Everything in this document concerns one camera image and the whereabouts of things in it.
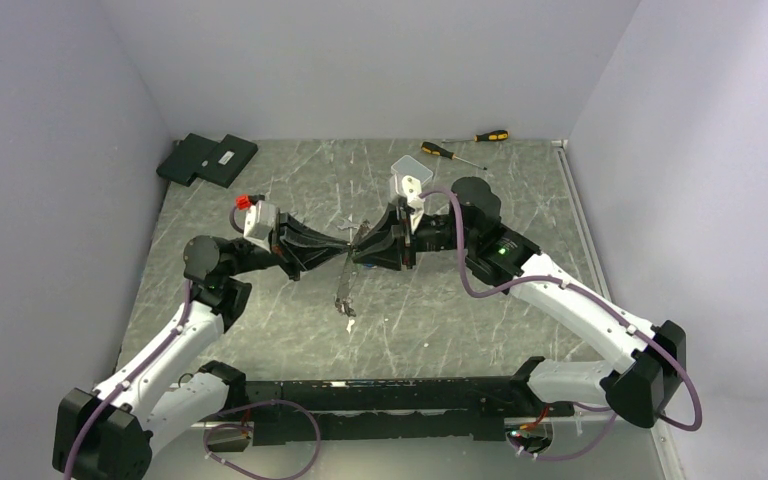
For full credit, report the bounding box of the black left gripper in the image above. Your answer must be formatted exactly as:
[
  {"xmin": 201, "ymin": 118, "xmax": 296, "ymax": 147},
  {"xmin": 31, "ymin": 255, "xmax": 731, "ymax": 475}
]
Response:
[{"xmin": 229, "ymin": 207, "xmax": 350, "ymax": 281}]

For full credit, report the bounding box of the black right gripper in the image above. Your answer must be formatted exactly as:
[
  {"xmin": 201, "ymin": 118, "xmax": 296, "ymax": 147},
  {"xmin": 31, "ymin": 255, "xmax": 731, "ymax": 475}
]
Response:
[{"xmin": 352, "ymin": 204, "xmax": 476, "ymax": 271}]

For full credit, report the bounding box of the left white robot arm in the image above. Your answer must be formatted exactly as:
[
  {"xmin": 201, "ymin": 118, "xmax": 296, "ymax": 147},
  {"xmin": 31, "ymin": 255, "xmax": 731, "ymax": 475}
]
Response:
[{"xmin": 52, "ymin": 207, "xmax": 350, "ymax": 479}]

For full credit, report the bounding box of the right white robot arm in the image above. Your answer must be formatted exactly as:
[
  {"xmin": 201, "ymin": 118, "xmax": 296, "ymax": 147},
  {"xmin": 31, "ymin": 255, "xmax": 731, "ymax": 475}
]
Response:
[{"xmin": 350, "ymin": 176, "xmax": 702, "ymax": 431}]

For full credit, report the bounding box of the white plastic box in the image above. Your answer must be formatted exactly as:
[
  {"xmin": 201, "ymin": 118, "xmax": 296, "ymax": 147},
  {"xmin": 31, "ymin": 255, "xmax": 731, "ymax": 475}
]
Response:
[{"xmin": 390, "ymin": 155, "xmax": 434, "ymax": 187}]

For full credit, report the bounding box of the orange black screwdriver near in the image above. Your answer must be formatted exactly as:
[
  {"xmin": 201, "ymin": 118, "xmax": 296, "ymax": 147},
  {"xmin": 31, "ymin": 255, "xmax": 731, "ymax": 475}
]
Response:
[{"xmin": 420, "ymin": 141, "xmax": 487, "ymax": 171}]

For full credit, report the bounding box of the orange black screwdriver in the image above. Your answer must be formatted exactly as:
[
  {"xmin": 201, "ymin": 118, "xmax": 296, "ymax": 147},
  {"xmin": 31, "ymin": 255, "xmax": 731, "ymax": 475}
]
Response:
[
  {"xmin": 444, "ymin": 130, "xmax": 509, "ymax": 143},
  {"xmin": 420, "ymin": 141, "xmax": 487, "ymax": 171}
]

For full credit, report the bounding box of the black flat case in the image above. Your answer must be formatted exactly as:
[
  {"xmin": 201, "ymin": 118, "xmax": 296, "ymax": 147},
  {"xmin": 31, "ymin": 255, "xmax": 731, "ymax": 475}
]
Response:
[{"xmin": 156, "ymin": 133, "xmax": 259, "ymax": 188}]

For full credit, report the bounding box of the orange black screwdriver far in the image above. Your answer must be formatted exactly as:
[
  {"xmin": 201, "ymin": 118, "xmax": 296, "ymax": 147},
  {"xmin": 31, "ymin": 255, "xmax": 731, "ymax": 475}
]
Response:
[{"xmin": 444, "ymin": 130, "xmax": 509, "ymax": 143}]

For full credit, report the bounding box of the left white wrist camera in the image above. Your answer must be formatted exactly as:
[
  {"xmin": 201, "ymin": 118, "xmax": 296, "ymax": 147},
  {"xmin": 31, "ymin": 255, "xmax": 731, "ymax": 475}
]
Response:
[{"xmin": 229, "ymin": 195, "xmax": 279, "ymax": 252}]

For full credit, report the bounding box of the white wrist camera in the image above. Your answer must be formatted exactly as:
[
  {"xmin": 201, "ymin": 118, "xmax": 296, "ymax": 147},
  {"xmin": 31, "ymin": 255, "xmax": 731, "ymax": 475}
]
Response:
[
  {"xmin": 229, "ymin": 195, "xmax": 279, "ymax": 252},
  {"xmin": 389, "ymin": 173, "xmax": 425, "ymax": 233}
]

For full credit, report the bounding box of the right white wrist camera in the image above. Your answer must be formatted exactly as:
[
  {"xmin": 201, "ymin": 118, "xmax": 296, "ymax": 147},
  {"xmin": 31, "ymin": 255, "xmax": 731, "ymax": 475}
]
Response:
[{"xmin": 389, "ymin": 173, "xmax": 425, "ymax": 233}]

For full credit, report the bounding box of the purple cable at base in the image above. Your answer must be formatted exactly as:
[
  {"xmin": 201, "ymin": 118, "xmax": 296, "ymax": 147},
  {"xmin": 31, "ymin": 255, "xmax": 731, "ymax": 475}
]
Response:
[{"xmin": 202, "ymin": 400, "xmax": 323, "ymax": 480}]

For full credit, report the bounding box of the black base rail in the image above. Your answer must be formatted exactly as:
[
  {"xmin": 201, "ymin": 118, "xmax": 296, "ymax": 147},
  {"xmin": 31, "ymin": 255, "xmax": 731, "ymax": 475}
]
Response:
[{"xmin": 199, "ymin": 360, "xmax": 574, "ymax": 446}]

